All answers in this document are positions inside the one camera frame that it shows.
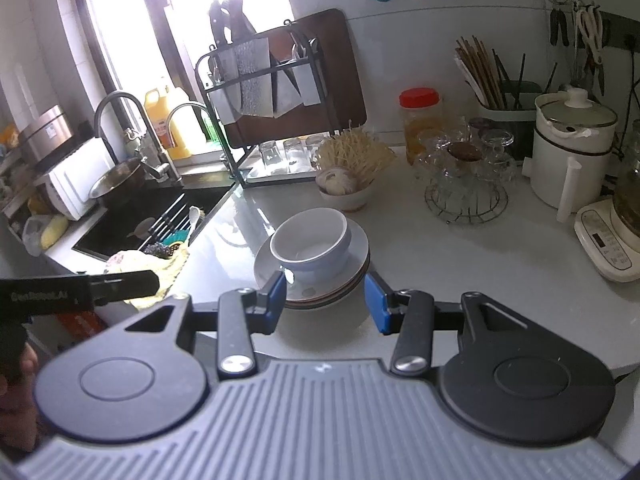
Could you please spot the yellow detergent bottle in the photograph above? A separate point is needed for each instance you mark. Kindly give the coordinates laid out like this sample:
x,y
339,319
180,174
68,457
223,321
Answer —
x,y
167,125

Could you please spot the tall grey faucet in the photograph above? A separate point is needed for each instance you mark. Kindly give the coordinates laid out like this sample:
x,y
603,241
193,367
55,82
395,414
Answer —
x,y
120,97

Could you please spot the black kitchen sink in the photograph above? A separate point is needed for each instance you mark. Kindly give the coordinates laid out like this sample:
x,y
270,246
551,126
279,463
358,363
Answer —
x,y
115,230

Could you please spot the silver rice cooker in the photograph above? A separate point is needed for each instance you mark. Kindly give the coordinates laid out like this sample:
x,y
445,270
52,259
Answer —
x,y
45,132

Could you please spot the brown round lid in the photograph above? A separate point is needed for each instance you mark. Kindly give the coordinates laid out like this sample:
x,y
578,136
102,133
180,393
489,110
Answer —
x,y
465,152

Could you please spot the red-lidded clear jar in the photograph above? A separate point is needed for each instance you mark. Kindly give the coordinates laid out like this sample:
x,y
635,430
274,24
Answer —
x,y
420,120

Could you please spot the clear drinking glass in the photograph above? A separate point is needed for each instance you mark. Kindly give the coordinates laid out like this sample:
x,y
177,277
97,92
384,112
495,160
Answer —
x,y
269,157
315,150
293,155

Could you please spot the white ribbed appliance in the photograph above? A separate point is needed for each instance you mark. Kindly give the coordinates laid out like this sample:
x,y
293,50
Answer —
x,y
82,180

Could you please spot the orange box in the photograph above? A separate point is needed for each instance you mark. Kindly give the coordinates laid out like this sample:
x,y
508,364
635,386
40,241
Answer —
x,y
80,325

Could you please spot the steel wool scourer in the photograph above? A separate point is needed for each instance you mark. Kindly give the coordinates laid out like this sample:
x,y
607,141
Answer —
x,y
157,250

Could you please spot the dried straw-coloured bundle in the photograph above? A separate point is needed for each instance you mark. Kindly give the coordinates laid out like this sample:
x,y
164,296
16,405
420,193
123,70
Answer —
x,y
355,152

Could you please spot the bundle of chopsticks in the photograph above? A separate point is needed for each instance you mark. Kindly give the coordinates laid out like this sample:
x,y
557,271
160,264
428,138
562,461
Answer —
x,y
480,75

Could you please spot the garlic bulbs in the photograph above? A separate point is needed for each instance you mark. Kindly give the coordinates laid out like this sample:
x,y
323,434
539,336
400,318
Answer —
x,y
337,180

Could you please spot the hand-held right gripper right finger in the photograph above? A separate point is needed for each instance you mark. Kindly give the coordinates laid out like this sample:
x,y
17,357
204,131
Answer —
x,y
377,305

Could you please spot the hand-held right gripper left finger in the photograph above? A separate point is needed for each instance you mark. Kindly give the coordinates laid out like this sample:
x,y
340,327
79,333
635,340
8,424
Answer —
x,y
274,305

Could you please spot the yellow sponge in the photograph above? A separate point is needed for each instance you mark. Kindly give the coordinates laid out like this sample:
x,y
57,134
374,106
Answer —
x,y
50,230

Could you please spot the small chrome faucet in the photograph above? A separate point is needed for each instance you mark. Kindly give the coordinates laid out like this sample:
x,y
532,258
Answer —
x,y
187,106

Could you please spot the green white utensil holder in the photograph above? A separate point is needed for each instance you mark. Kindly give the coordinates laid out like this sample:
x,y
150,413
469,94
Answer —
x,y
520,115

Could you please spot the dark wooden cutting board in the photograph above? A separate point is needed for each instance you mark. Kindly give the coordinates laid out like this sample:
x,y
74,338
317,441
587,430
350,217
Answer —
x,y
340,90

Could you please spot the white scissors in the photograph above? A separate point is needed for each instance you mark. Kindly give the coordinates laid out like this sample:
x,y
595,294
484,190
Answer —
x,y
590,30

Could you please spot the black dish rack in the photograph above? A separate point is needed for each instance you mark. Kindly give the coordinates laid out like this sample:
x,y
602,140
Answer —
x,y
200,75

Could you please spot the steel pot in sink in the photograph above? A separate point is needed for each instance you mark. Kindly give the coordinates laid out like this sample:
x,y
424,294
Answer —
x,y
117,182

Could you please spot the white electric pot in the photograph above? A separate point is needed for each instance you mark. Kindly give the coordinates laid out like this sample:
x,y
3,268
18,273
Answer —
x,y
570,160

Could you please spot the teal flower scrubber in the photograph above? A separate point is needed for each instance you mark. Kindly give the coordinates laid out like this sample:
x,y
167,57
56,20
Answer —
x,y
177,239

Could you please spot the yellow dish cloth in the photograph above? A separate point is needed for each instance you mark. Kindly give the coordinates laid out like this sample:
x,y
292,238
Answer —
x,y
172,270

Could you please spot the plain steel knife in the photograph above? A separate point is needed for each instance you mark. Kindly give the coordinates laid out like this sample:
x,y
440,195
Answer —
x,y
287,90

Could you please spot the black wall rail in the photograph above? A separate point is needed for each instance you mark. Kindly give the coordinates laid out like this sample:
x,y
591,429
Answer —
x,y
622,30

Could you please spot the hanging kitchen tools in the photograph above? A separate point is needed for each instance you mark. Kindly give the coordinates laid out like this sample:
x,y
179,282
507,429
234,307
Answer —
x,y
560,25

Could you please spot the window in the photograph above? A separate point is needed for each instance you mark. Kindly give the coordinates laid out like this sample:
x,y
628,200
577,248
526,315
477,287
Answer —
x,y
175,10

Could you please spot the set of glass cups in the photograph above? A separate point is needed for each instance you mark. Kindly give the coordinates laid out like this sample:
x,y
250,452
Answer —
x,y
495,160

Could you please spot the person's left hand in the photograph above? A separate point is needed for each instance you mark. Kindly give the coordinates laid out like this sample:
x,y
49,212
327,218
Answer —
x,y
20,410

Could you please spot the cream kettle base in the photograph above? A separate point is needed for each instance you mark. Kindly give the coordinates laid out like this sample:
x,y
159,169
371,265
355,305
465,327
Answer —
x,y
605,245

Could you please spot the white ceramic cup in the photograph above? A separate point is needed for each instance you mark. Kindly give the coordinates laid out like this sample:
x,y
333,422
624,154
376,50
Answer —
x,y
310,245

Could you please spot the hammered steel cleaver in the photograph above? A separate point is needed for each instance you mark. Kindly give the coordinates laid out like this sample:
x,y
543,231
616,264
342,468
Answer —
x,y
255,80

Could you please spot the roll-up sink rack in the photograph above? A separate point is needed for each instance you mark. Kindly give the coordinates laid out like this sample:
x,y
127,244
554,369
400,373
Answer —
x,y
167,215

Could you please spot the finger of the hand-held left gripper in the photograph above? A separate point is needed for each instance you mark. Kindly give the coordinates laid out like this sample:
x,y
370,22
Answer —
x,y
130,285

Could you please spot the white rack tray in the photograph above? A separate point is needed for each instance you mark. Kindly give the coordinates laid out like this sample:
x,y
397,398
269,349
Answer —
x,y
260,178

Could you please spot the green soap bottle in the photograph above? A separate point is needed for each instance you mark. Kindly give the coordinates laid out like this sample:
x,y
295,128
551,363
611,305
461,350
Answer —
x,y
210,130

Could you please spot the white garlic bowl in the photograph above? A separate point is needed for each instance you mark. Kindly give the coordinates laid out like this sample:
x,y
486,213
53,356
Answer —
x,y
347,200

